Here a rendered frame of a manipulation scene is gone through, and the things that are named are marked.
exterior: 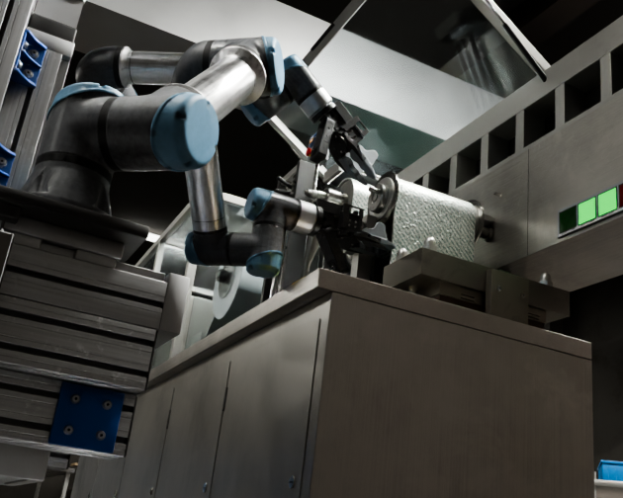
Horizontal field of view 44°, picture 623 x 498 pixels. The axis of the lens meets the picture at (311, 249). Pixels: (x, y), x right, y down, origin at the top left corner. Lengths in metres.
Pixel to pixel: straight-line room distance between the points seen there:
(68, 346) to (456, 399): 0.75
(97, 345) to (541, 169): 1.26
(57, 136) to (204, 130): 0.22
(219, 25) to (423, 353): 3.17
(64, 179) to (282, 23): 3.50
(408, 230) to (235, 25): 2.76
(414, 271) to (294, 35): 3.10
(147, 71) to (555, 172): 1.00
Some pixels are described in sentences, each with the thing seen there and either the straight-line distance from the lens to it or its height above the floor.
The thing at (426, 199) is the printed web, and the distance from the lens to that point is 1.93.
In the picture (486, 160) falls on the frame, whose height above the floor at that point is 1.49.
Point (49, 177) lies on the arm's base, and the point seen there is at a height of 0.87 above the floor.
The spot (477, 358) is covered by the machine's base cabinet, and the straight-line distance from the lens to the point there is 1.56.
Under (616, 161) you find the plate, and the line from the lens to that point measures 1.81.
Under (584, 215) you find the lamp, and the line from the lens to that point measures 1.82.
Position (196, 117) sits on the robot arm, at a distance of 1.18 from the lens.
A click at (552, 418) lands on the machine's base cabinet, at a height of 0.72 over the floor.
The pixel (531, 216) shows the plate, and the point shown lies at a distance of 1.98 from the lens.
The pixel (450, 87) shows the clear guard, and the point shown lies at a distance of 2.37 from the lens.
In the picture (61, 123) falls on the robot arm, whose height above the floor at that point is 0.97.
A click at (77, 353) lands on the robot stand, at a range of 1.11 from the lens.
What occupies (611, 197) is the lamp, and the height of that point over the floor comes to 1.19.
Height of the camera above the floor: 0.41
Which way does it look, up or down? 22 degrees up
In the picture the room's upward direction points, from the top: 7 degrees clockwise
